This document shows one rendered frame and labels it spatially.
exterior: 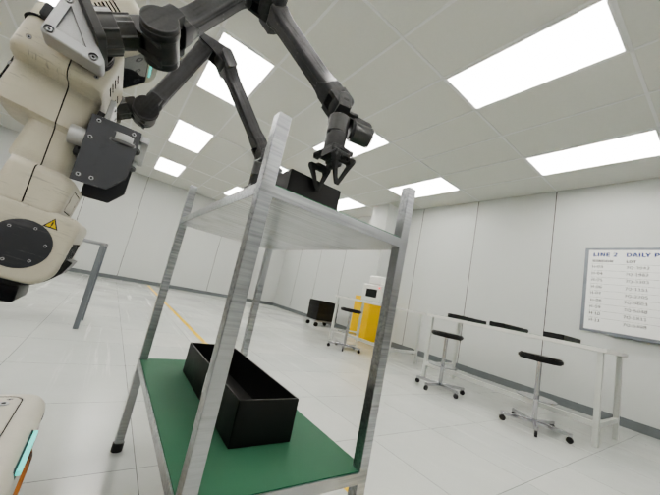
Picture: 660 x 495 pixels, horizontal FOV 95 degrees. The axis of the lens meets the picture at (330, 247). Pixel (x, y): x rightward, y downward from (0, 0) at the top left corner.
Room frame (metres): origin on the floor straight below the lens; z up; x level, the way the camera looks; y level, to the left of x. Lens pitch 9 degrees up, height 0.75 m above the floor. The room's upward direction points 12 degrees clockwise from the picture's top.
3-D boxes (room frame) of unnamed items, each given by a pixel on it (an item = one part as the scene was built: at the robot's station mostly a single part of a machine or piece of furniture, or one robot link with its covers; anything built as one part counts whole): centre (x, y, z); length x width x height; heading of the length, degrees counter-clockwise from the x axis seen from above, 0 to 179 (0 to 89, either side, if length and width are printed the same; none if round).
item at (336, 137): (0.77, 0.05, 1.15); 0.10 x 0.07 x 0.07; 35
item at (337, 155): (0.75, 0.03, 1.08); 0.07 x 0.07 x 0.09; 35
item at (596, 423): (3.53, -2.26, 0.40); 1.80 x 0.75 x 0.80; 35
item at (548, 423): (2.76, -2.04, 0.31); 0.53 x 0.50 x 0.62; 58
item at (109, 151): (0.78, 0.63, 0.99); 0.28 x 0.16 x 0.22; 35
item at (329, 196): (1.06, 0.24, 1.01); 0.57 x 0.17 x 0.11; 35
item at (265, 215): (1.07, 0.23, 0.55); 0.91 x 0.46 x 1.10; 35
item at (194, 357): (1.07, 0.23, 0.41); 0.57 x 0.17 x 0.11; 35
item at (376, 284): (5.39, -1.00, 1.03); 0.44 x 0.37 x 0.46; 40
